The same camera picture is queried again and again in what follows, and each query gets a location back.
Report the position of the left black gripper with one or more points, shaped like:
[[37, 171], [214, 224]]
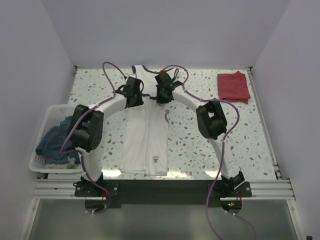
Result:
[[140, 100]]

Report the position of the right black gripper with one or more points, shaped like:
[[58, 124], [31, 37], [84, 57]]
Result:
[[160, 100]]

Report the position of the white navy tank top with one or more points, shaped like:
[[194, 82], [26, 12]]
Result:
[[147, 129]]

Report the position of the red tank top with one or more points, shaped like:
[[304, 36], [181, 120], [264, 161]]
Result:
[[232, 87]]

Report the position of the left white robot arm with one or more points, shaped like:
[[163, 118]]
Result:
[[86, 127]]

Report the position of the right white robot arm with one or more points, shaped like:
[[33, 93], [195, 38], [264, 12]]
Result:
[[211, 121]]

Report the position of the white plastic laundry basket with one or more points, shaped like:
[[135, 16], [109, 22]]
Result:
[[53, 116]]

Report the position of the dark navy garment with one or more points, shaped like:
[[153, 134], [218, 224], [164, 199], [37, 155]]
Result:
[[50, 146]]

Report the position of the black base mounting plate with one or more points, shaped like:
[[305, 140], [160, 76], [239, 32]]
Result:
[[116, 193]]

